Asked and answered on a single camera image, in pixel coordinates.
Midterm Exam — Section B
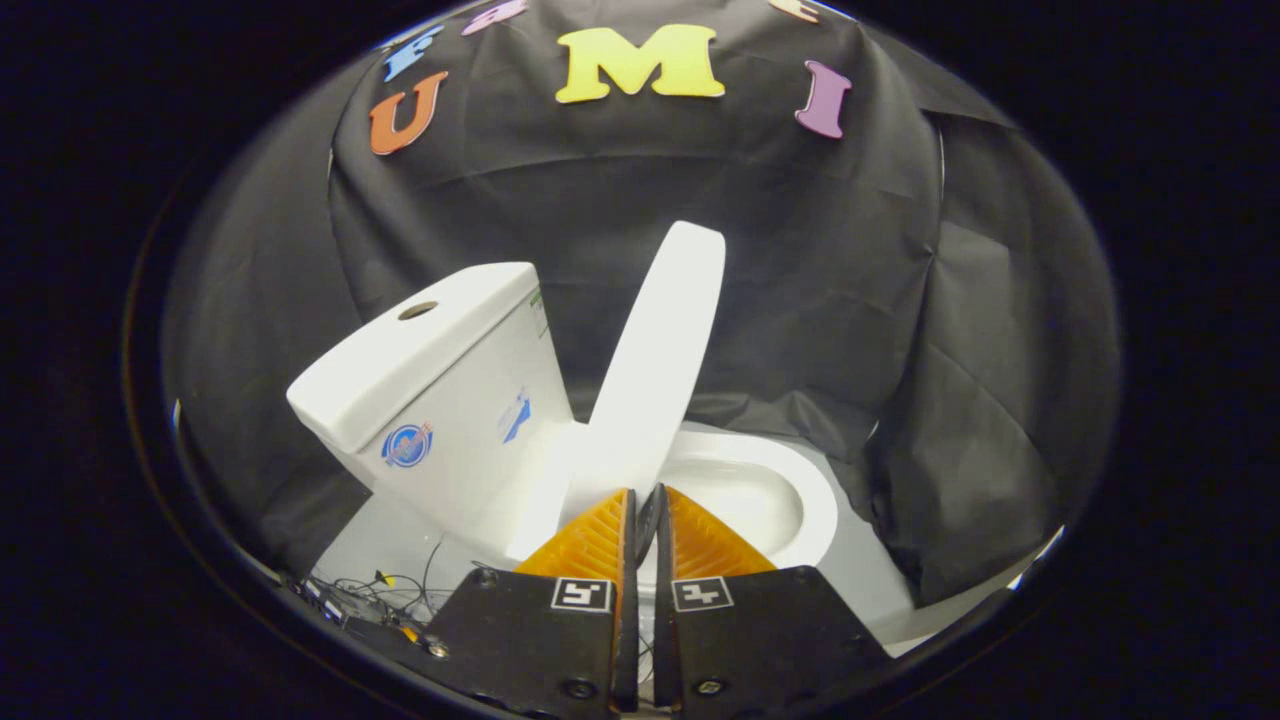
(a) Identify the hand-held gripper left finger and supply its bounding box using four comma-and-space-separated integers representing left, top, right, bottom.
425, 487, 641, 717

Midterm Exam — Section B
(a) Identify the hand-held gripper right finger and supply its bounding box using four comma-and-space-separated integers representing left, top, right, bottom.
652, 484, 891, 717

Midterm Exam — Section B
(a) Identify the white toilet seat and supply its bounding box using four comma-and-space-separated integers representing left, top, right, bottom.
658, 430, 840, 571

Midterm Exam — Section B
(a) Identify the white ceramic toilet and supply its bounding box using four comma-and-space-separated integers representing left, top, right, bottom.
287, 262, 839, 576

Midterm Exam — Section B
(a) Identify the white toilet tank lid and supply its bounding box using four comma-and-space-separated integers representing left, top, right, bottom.
287, 262, 541, 454

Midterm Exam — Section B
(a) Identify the black backdrop cloth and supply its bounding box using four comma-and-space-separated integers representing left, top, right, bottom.
165, 0, 1121, 609

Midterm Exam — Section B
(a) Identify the tangle of thin black cables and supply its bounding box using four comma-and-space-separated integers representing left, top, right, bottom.
335, 538, 481, 626

